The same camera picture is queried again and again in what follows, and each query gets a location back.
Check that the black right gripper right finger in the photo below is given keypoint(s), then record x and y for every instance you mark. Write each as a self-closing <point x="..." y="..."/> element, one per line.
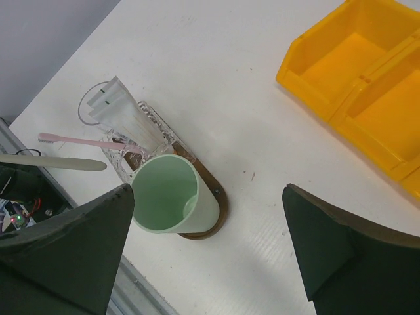
<point x="348" y="264"/>

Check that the yellow bin right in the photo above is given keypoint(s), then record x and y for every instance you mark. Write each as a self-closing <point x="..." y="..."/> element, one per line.
<point x="411" y="184"/>

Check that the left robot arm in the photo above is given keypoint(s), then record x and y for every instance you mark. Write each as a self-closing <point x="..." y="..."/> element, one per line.
<point x="19" y="184"/>

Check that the yellow bin middle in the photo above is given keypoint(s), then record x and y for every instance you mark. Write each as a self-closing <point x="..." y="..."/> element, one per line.
<point x="380" y="116"/>

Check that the clear glass tumbler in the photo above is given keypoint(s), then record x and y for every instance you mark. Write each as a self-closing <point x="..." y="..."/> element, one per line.
<point x="98" y="100"/>

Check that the white toothpaste tube black cap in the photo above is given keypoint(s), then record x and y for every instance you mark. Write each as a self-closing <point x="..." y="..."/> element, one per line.
<point x="121" y="112"/>

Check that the pink toothbrush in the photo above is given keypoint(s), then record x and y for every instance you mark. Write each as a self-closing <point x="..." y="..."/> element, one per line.
<point x="52" y="138"/>

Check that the yellow bin left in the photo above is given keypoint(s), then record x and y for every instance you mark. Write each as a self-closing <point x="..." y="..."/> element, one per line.
<point x="326" y="62"/>

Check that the wooden oval tray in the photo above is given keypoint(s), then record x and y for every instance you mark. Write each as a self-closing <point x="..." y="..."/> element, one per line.
<point x="220" y="195"/>

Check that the yellow bin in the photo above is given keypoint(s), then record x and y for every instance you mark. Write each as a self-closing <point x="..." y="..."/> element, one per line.
<point x="326" y="62"/>
<point x="411" y="184"/>
<point x="380" y="116"/>

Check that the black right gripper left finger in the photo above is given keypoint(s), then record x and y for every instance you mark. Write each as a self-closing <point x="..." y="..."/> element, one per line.
<point x="67" y="264"/>

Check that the green plastic cup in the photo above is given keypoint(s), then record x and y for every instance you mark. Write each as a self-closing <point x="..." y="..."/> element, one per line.
<point x="171" y="197"/>

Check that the grey toothbrush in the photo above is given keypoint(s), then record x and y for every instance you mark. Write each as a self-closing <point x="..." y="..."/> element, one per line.
<point x="54" y="162"/>

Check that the clear glass holder block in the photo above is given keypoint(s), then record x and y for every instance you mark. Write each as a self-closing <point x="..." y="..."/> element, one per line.
<point x="126" y="164"/>

